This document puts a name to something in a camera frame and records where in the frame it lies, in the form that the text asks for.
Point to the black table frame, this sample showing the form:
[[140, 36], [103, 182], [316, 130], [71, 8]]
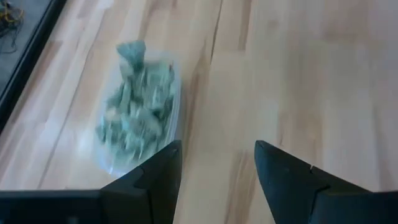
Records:
[[31, 59]]

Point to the green white sweetener packet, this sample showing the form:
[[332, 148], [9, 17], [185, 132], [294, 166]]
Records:
[[115, 130], [155, 93], [132, 53]]

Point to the clear plastic bin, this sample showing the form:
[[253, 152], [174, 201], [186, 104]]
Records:
[[177, 102]]

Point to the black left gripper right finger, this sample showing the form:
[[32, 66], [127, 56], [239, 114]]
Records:
[[295, 193]]

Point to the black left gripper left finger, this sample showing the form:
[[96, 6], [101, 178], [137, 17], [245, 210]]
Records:
[[149, 193]]

